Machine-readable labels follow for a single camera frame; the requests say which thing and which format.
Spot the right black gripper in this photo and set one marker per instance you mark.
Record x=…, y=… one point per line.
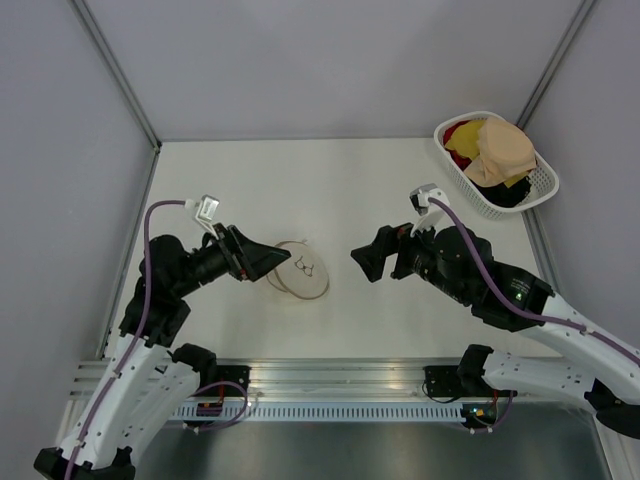
x=388, y=241

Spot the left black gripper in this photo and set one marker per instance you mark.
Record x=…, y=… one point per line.
x=253, y=258

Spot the cream mesh laundry bag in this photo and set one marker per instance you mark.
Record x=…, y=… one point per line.
x=303, y=276

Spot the beige bra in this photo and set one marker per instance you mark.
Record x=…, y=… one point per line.
x=504, y=152

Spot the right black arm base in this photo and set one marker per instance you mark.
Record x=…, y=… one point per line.
x=445, y=384

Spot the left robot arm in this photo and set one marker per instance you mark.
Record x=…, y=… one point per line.
x=147, y=378

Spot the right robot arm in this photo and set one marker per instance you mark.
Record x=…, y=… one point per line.
x=589, y=373

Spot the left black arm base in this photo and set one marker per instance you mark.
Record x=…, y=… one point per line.
x=226, y=381

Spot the black garment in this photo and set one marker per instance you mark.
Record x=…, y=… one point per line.
x=504, y=196

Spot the yellow garment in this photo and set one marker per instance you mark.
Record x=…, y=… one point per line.
x=463, y=142

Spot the white plastic basket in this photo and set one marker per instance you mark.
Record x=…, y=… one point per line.
x=543, y=180

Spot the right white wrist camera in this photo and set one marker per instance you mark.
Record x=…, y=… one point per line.
x=427, y=200

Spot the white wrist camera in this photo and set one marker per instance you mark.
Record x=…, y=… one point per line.
x=202, y=212
x=427, y=200

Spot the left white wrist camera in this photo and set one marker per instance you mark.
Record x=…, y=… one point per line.
x=202, y=212

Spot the white slotted cable duct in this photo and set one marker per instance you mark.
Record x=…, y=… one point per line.
x=351, y=411

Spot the left aluminium frame post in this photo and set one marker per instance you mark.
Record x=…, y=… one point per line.
x=99, y=41

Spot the aluminium frame post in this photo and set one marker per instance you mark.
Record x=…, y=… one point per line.
x=561, y=51
x=99, y=41

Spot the right aluminium frame post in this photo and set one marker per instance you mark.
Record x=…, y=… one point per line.
x=561, y=51

